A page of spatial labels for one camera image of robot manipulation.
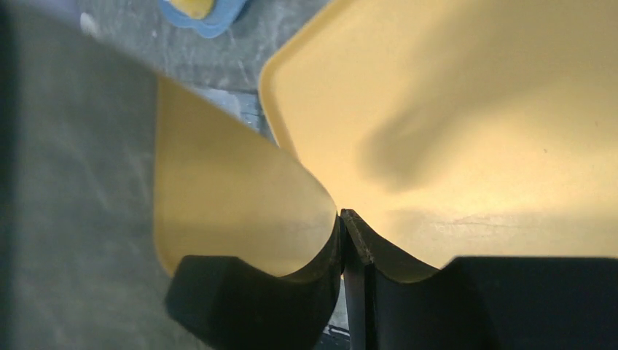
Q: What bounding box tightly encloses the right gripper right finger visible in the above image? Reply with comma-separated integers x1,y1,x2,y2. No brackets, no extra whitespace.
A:
340,209,617,349

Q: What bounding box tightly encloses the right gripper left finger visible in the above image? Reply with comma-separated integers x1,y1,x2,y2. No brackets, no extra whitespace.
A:
165,219,343,349

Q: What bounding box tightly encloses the yellow serving tray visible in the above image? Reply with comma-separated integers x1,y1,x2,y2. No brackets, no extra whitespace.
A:
259,1,617,268

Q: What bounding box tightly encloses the blue three-tier cake stand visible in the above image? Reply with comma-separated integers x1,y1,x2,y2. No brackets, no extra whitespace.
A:
157,0,250,39

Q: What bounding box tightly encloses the yellow cupcake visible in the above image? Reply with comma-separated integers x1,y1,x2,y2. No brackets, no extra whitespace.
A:
169,0,216,20

